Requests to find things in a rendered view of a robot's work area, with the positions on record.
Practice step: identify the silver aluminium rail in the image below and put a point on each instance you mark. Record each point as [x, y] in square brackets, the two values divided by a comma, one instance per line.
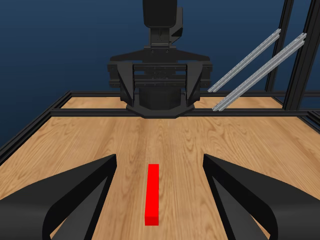
[260, 72]
[245, 60]

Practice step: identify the black table frame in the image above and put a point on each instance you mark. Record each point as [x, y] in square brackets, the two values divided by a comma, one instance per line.
[87, 112]

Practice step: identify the thin red peg bar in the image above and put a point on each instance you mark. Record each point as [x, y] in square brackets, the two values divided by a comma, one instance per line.
[152, 195]

